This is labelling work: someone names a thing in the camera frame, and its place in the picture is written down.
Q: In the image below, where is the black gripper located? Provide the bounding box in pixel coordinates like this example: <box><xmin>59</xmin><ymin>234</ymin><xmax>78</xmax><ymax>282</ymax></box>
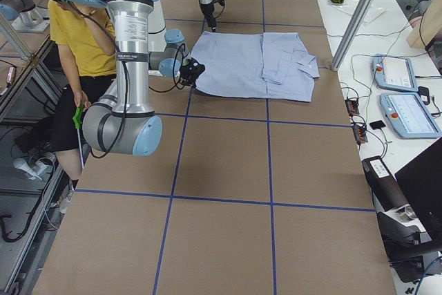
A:
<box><xmin>199</xmin><ymin>0</ymin><xmax>225</xmax><ymax>32</ymax></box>
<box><xmin>178</xmin><ymin>58</ymin><xmax>205</xmax><ymax>86</ymax></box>

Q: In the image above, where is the blue striped button shirt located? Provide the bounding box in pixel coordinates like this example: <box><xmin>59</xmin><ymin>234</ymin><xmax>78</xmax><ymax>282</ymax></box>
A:
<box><xmin>191</xmin><ymin>32</ymin><xmax>320</xmax><ymax>102</ymax></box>

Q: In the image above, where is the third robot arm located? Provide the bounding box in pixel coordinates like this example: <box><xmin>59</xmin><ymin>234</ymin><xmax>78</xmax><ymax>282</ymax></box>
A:
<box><xmin>1</xmin><ymin>0</ymin><xmax>36</xmax><ymax>21</ymax></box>

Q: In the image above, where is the person in yellow shirt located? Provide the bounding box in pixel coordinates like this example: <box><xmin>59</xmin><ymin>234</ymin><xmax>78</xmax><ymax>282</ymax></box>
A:
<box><xmin>13</xmin><ymin>0</ymin><xmax>120</xmax><ymax>215</ymax></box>

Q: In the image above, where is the brown table mat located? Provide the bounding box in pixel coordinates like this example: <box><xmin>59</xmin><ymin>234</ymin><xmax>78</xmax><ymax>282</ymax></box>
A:
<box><xmin>33</xmin><ymin>0</ymin><xmax>396</xmax><ymax>294</ymax></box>

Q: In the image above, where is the far teach pendant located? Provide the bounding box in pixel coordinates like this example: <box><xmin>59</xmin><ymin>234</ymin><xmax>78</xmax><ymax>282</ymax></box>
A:
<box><xmin>372</xmin><ymin>54</ymin><xmax>418</xmax><ymax>93</ymax></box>

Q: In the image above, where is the teach pendant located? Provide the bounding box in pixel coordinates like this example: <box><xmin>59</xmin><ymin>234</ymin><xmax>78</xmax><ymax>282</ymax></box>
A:
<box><xmin>379</xmin><ymin>93</ymin><xmax>441</xmax><ymax>139</ymax></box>
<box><xmin>372</xmin><ymin>54</ymin><xmax>418</xmax><ymax>93</ymax></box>

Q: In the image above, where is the near teach pendant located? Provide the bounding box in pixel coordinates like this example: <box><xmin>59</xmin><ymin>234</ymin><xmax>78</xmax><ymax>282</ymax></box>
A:
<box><xmin>379</xmin><ymin>93</ymin><xmax>441</xmax><ymax>139</ymax></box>

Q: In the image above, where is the black monitor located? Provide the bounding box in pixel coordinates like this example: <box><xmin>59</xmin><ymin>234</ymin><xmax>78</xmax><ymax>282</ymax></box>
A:
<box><xmin>395</xmin><ymin>140</ymin><xmax>441</xmax><ymax>238</ymax></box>

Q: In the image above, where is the white pedestal column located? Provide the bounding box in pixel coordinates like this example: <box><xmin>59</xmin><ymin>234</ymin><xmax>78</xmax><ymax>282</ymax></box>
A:
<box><xmin>148</xmin><ymin>0</ymin><xmax>166</xmax><ymax>52</ymax></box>

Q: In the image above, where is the green handled grabber tool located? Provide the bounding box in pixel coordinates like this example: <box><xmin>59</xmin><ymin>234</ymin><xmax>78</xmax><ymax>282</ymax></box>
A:
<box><xmin>73</xmin><ymin>105</ymin><xmax>84</xmax><ymax>169</ymax></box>

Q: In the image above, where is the aluminium frame post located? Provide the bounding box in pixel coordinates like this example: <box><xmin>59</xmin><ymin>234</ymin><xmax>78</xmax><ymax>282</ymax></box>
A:
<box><xmin>331</xmin><ymin>0</ymin><xmax>373</xmax><ymax>71</ymax></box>

